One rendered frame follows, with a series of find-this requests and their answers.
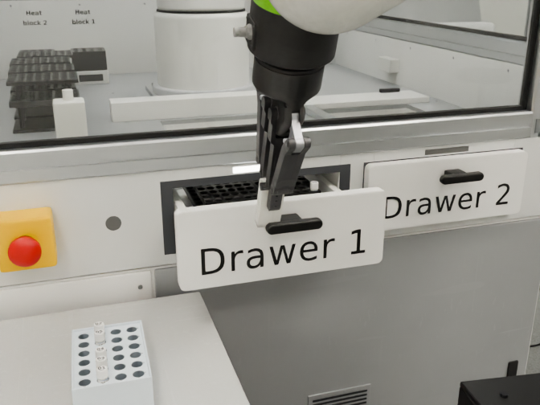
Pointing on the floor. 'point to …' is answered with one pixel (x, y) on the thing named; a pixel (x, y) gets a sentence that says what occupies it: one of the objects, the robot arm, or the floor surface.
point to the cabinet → (354, 317)
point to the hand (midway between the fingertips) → (269, 202)
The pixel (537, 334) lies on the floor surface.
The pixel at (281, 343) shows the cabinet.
